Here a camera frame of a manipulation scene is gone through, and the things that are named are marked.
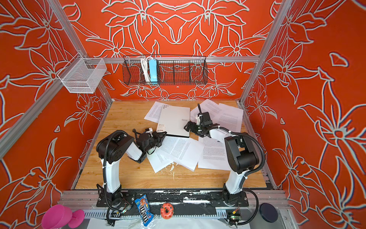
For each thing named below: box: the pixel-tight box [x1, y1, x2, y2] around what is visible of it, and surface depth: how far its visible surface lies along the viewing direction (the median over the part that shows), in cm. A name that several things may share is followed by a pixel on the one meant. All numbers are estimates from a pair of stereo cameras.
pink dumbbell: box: [41, 204, 86, 229], surface depth 61 cm
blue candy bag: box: [134, 194, 154, 227], surface depth 70 cm
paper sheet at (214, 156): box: [197, 135, 232, 171], surface depth 91 cm
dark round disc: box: [259, 202, 278, 223], surface depth 70 cm
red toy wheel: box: [160, 202, 174, 220], surface depth 70 cm
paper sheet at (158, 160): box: [146, 148, 174, 174], surface depth 88 cm
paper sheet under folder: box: [143, 101, 163, 124], surface depth 115 cm
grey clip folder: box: [156, 104, 191, 138], surface depth 105 cm
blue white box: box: [148, 59, 158, 83], surface depth 91 cm
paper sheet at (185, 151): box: [155, 135, 205, 172], surface depth 92 cm
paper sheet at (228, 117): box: [212, 103, 244, 134], surface depth 113 cm
